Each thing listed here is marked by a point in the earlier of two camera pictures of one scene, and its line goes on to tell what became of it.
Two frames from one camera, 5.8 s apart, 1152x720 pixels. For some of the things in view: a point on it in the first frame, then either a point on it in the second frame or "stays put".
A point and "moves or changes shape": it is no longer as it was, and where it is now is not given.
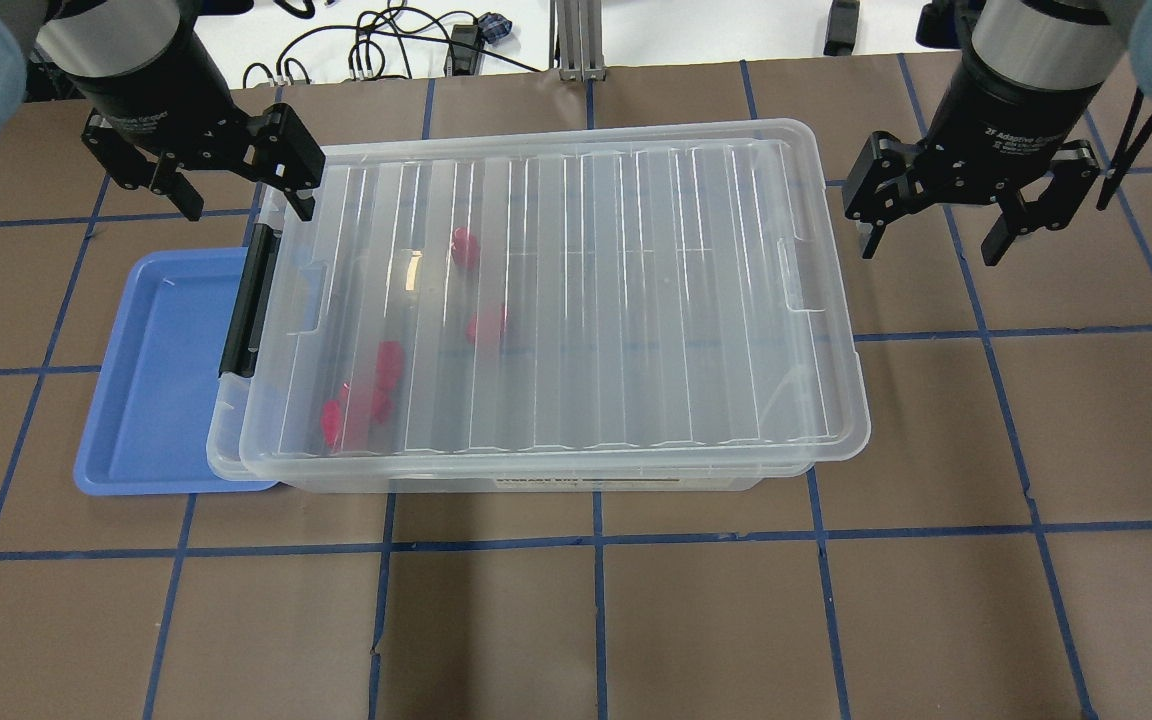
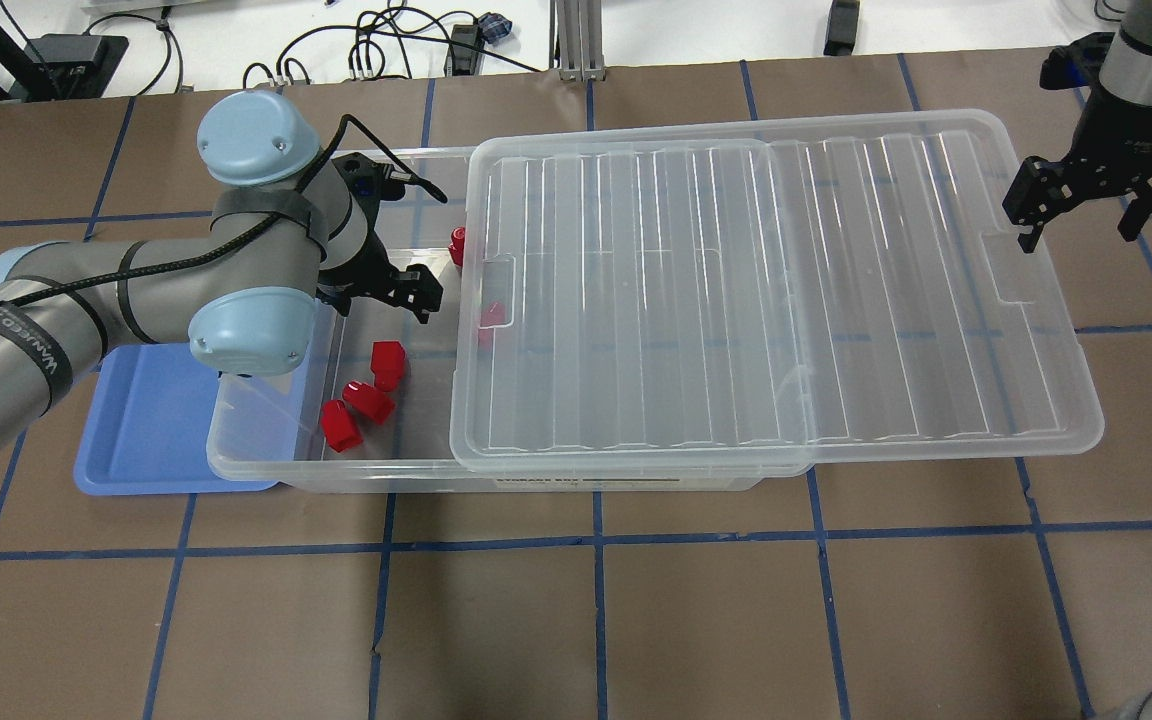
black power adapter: x=842 y=28 stays put
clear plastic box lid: x=525 y=288 moves or changes shape
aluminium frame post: x=580 y=33 stays put
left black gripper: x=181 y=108 → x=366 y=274
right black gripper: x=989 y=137 → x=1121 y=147
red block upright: x=390 y=359 stays put
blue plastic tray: x=148 y=431 stays put
